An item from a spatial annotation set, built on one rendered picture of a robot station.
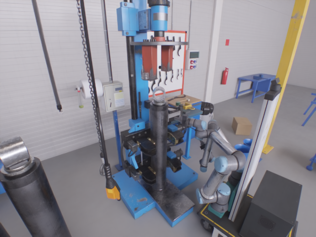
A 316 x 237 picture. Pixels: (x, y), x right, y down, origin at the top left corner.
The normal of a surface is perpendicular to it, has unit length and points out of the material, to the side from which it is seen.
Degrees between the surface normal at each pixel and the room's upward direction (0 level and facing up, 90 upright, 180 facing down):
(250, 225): 90
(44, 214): 90
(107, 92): 90
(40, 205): 90
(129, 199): 0
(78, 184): 0
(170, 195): 0
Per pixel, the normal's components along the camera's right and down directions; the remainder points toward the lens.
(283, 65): -0.81, 0.25
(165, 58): -0.47, 0.37
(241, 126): -0.18, 0.41
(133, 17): 0.59, 0.34
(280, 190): 0.00, -0.91
